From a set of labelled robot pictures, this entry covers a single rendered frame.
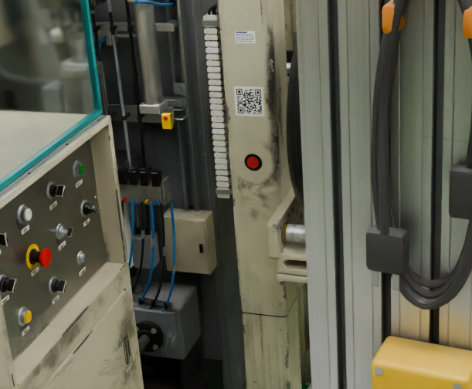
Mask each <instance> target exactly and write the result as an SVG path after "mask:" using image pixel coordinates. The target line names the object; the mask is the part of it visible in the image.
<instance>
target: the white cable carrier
mask: <svg viewBox="0 0 472 389"><path fill-rule="evenodd" d="M203 20H211V21H219V11H216V13H215V15H213V14H212V11H211V12H210V15H208V13H207V14H206V15H204V16H203ZM204 27H207V28H205V29H204V33H205V34H206V35H205V40H208V41H206V42H205V46H208V47H207V48H206V49H205V52H206V53H208V54H207V55H206V59H208V61H207V66H209V67H208V68H207V72H209V74H208V78H209V79H210V80H209V85H211V86H209V91H211V92H210V93H209V96H210V97H211V99H210V100H209V102H210V103H211V105H210V109H211V110H212V111H211V116H212V118H211V121H212V122H213V123H212V127H214V128H213V129H212V133H213V134H214V135H213V136H212V139H213V140H214V141H213V145H214V148H213V150H214V151H216V152H215V153H214V157H216V159H215V163H216V165H215V169H217V170H216V175H217V176H216V180H217V182H216V186H218V188H217V189H220V190H232V182H231V171H230V160H229V140H228V129H227V116H226V98H225V88H224V77H223V66H222V46H221V35H220V25H204ZM217 197H218V198H230V195H229V194H217Z"/></svg>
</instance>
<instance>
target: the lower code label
mask: <svg viewBox="0 0 472 389"><path fill-rule="evenodd" d="M233 88H234V99H235V111H236V116H251V117H265V112H264V98H263V87H252V86H234V87H233Z"/></svg>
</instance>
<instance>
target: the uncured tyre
mask: <svg viewBox="0 0 472 389"><path fill-rule="evenodd" d="M287 158H288V165H289V171H290V179H291V184H292V187H293V190H294V194H295V196H296V199H297V201H298V203H299V204H300V205H301V207H302V208H303V209H304V189H303V171H302V152H301V115H300V97H299V78H298V60H297V38H296V41H295V44H294V51H293V55H292V60H291V64H290V75H289V83H288V91H287Z"/></svg>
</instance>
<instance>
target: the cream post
mask: <svg viewBox="0 0 472 389"><path fill-rule="evenodd" d="M218 4H219V24H220V35H221V46H222V66H223V77H224V88H225V98H226V116H227V129H228V140H229V160H230V171H231V182H232V192H233V213H234V224H235V234H236V255H237V265H238V277H239V297H240V307H241V318H242V328H243V349H244V360H245V371H246V389H302V387H301V356H300V338H299V322H298V305H297V283H296V282H287V281H278V280H277V273H278V272H277V259H271V258H270V257H269V253H268V240H267V223H268V221H269V220H270V219H271V217H272V216H273V214H274V212H275V211H276V210H277V208H278V207H279V205H280V204H281V203H282V201H283V200H284V198H285V197H286V195H287V193H288V192H289V190H290V189H291V188H292V184H291V179H290V171H289V165H288V158H287V58H286V41H285V25H284V0H218ZM235 31H255V39H256V43H236V39H235ZM234 86H252V87H263V98H264V112H265V117H251V116H236V111H235V99H234V88H233V87H234ZM250 157H256V158H257V159H258V160H259V165H258V167H257V168H251V167H249V166H248V164H247V160H248V159H249V158H250Z"/></svg>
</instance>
